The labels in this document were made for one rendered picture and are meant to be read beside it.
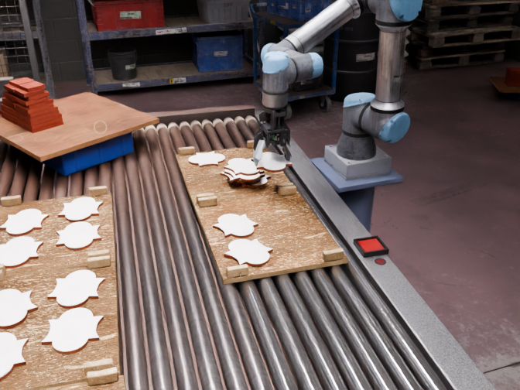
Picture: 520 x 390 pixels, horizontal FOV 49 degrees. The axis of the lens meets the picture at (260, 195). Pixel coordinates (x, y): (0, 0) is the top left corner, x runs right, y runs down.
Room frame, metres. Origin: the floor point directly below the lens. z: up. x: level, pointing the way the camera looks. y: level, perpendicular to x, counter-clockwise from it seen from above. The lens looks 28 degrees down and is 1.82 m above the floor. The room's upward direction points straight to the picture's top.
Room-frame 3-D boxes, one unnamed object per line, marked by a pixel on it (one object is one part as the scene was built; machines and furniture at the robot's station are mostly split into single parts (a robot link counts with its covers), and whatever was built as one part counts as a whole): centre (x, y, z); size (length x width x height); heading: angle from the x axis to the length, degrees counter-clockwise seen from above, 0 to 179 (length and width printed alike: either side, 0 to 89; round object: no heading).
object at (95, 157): (2.02, 0.70, 0.97); 0.31 x 0.31 x 0.10; 47
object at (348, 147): (1.99, -0.37, 0.99); 0.15 x 0.15 x 0.10
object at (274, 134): (1.61, -0.05, 1.20); 0.09 x 0.08 x 0.12; 15
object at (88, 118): (2.07, 0.75, 1.03); 0.50 x 0.50 x 0.02; 47
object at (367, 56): (5.61, -0.91, 0.44); 0.59 x 0.59 x 0.88
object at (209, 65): (6.12, 0.46, 0.32); 0.50 x 0.41 x 0.37; 106
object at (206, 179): (1.82, 0.10, 0.93); 0.41 x 0.35 x 0.02; 15
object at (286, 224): (1.43, -0.02, 0.93); 0.41 x 0.35 x 0.02; 16
